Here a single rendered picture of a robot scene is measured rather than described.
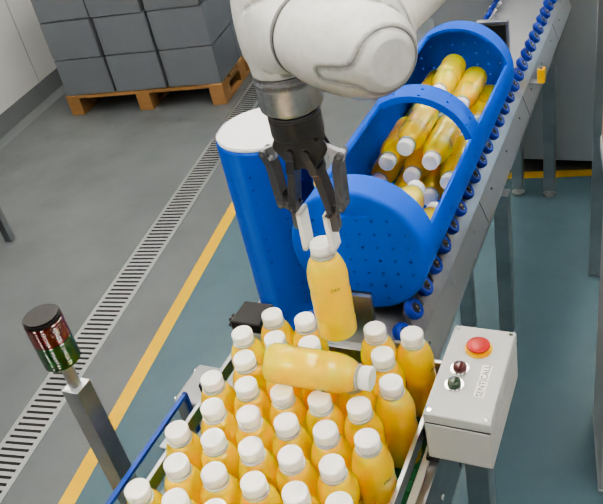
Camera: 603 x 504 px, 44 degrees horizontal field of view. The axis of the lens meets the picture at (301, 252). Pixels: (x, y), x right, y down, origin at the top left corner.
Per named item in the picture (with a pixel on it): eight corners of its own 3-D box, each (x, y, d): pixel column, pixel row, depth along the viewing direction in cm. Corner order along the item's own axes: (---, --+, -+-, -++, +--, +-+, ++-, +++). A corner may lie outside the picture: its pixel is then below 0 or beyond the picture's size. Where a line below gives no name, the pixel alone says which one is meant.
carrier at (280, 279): (287, 390, 255) (366, 363, 258) (224, 164, 205) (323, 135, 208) (269, 338, 278) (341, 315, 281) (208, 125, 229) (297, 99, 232)
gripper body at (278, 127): (331, 95, 105) (341, 154, 110) (276, 95, 108) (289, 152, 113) (310, 120, 99) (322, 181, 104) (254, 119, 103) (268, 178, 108)
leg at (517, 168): (525, 190, 353) (523, 63, 318) (523, 196, 349) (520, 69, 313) (513, 189, 355) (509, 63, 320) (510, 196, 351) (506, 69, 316)
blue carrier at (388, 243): (519, 113, 212) (509, 14, 196) (437, 314, 149) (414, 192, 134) (421, 117, 225) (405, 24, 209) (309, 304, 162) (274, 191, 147)
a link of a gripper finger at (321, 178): (308, 139, 108) (317, 138, 107) (335, 204, 113) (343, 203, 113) (298, 153, 105) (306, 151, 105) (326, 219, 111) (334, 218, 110)
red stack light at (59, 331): (78, 327, 126) (69, 309, 124) (54, 353, 121) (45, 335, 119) (49, 322, 128) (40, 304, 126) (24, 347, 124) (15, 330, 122)
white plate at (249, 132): (224, 159, 205) (225, 163, 206) (321, 131, 208) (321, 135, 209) (208, 121, 228) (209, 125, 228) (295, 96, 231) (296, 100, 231)
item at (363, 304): (382, 337, 152) (374, 289, 144) (378, 346, 150) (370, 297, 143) (336, 331, 156) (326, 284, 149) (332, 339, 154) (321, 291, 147)
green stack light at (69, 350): (88, 349, 129) (78, 327, 126) (65, 375, 124) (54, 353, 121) (59, 344, 131) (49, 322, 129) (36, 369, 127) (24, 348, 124)
